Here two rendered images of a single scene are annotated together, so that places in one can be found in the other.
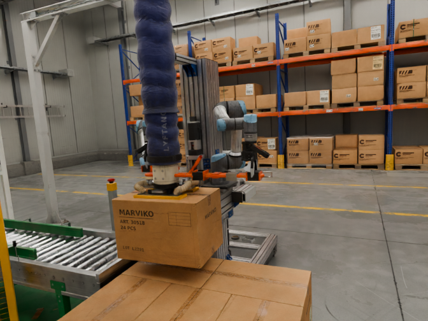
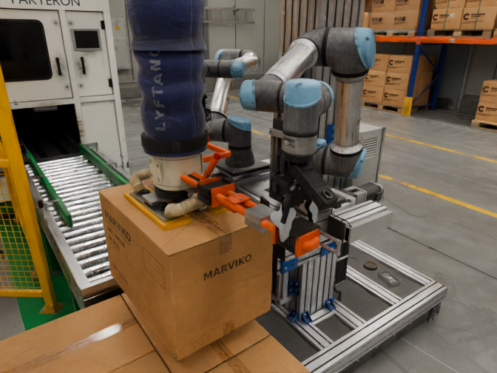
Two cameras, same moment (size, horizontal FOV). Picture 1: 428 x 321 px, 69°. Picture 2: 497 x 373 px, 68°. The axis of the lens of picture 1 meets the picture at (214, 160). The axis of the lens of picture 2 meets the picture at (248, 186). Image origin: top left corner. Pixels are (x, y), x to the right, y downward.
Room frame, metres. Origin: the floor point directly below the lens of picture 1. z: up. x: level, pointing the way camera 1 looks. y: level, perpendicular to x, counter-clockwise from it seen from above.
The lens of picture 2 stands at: (1.07, -0.52, 1.65)
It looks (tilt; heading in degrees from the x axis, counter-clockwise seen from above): 22 degrees down; 30
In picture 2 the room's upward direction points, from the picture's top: straight up
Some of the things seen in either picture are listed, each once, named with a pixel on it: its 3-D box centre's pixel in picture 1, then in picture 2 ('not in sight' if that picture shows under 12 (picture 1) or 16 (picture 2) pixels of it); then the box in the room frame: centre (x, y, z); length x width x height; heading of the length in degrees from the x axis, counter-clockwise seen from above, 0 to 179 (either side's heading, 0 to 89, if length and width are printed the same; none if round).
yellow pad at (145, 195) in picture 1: (159, 193); (154, 203); (1.93, 0.36, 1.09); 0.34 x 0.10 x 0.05; 68
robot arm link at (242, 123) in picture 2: not in sight; (238, 130); (2.60, 0.42, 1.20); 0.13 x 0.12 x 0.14; 105
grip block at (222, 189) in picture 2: (200, 174); (216, 191); (1.93, 0.09, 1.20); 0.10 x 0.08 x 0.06; 158
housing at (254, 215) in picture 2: (232, 176); (261, 217); (1.85, -0.11, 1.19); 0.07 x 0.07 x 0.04; 68
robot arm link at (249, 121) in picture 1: (249, 123); (302, 106); (1.81, -0.22, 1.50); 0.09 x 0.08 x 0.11; 5
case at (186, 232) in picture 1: (170, 222); (183, 249); (2.02, 0.32, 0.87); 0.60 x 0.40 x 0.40; 68
